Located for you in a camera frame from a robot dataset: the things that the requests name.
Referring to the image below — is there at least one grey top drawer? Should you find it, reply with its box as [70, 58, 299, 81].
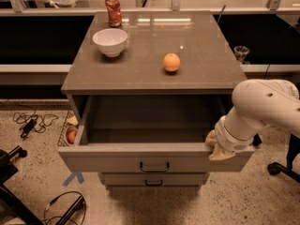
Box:
[59, 95, 254, 173]

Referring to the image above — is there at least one black bar right floor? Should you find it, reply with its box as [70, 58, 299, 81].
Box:
[252, 134, 262, 146]

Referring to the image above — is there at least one grey drawer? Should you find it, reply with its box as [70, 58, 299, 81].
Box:
[98, 172, 209, 187]
[59, 95, 254, 173]

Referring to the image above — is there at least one black chair base left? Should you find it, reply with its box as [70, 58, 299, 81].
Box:
[0, 146, 43, 225]

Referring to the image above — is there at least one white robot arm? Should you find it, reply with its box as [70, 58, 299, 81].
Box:
[205, 79, 300, 160]

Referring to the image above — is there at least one wire basket on floor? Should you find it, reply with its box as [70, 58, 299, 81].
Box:
[57, 111, 79, 147]

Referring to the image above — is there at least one black cable loop bottom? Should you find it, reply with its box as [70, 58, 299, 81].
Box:
[42, 190, 87, 225]

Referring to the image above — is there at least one black chair leg right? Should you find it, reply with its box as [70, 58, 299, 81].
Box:
[267, 162, 300, 183]

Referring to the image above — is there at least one blue tape cross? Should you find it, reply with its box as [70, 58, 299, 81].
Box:
[63, 172, 84, 187]

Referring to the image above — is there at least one white ceramic bowl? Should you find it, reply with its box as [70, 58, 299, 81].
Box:
[92, 28, 128, 57]

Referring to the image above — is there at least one crushed red soda can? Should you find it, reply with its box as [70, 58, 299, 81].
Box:
[105, 0, 122, 27]

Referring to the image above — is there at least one grey drawer cabinet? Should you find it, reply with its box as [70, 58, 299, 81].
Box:
[60, 10, 253, 190]

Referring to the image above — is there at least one orange fruit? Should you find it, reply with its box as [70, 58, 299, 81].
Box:
[163, 53, 180, 72]

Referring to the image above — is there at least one black power adapter with cable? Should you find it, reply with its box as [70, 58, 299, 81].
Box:
[12, 105, 58, 139]

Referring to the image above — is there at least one red apple in basket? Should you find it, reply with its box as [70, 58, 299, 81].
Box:
[67, 130, 77, 144]

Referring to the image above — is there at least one clear glass cup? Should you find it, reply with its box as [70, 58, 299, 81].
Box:
[233, 45, 249, 64]

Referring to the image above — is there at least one grey bottom drawer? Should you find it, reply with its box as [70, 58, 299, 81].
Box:
[98, 172, 209, 187]

